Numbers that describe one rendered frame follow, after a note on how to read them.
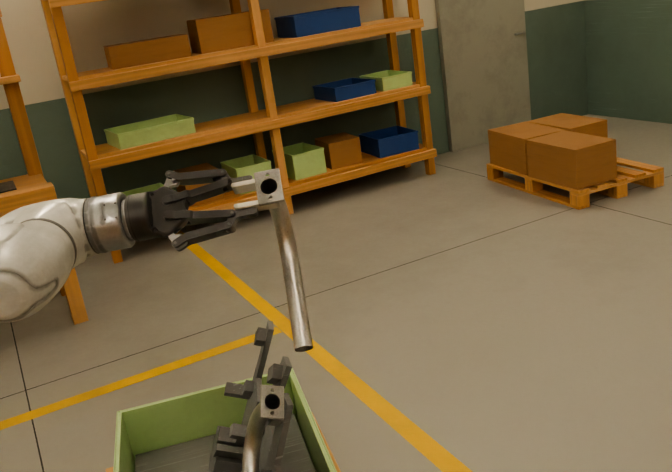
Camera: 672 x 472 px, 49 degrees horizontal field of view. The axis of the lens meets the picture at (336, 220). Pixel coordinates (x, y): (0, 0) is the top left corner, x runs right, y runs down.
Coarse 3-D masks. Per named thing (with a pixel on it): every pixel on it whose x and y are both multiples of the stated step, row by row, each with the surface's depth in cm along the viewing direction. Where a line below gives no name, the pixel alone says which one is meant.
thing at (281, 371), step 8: (288, 360) 146; (272, 368) 145; (280, 368) 145; (288, 368) 144; (272, 376) 144; (280, 376) 144; (288, 376) 144; (280, 384) 144; (264, 432) 145; (272, 432) 141; (264, 440) 144; (264, 448) 143; (264, 456) 141; (264, 464) 140
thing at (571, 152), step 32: (512, 128) 626; (544, 128) 609; (576, 128) 598; (512, 160) 608; (544, 160) 566; (576, 160) 534; (608, 160) 546; (544, 192) 586; (576, 192) 540; (608, 192) 560
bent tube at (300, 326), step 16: (256, 176) 115; (272, 176) 115; (272, 192) 120; (288, 224) 124; (288, 240) 124; (288, 256) 124; (288, 272) 123; (288, 288) 122; (288, 304) 121; (304, 304) 121; (304, 320) 119; (304, 336) 118
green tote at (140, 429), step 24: (264, 384) 177; (288, 384) 178; (144, 408) 171; (168, 408) 172; (192, 408) 174; (216, 408) 175; (240, 408) 177; (120, 432) 162; (144, 432) 172; (168, 432) 174; (192, 432) 175; (312, 432) 154; (120, 456) 154; (312, 456) 164
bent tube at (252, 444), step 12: (264, 396) 123; (276, 396) 124; (264, 408) 122; (276, 408) 125; (252, 420) 129; (264, 420) 127; (252, 432) 130; (252, 444) 130; (252, 456) 130; (252, 468) 129
